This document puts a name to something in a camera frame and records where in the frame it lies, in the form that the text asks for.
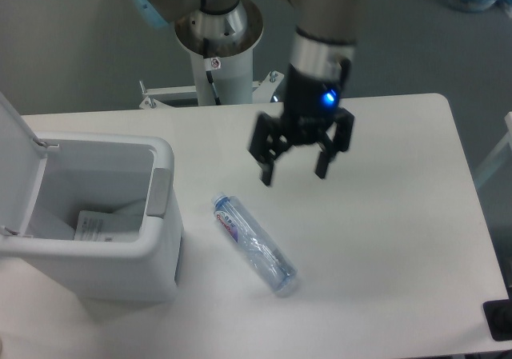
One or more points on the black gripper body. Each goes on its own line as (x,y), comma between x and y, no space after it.
(309,106)

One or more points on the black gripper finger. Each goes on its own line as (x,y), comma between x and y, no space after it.
(267,144)
(344,121)

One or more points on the clear plastic water bottle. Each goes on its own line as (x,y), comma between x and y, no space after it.
(263,253)

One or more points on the white plastic pouch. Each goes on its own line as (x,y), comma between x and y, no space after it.
(107,227)

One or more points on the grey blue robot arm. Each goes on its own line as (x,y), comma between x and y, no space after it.
(322,52)

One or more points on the white trash can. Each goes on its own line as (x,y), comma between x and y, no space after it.
(48,178)

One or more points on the black device at table edge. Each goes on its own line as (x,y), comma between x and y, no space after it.
(498,317)

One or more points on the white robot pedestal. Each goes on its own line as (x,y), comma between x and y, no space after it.
(221,49)

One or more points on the white frame at right edge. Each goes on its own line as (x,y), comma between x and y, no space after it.
(496,158)

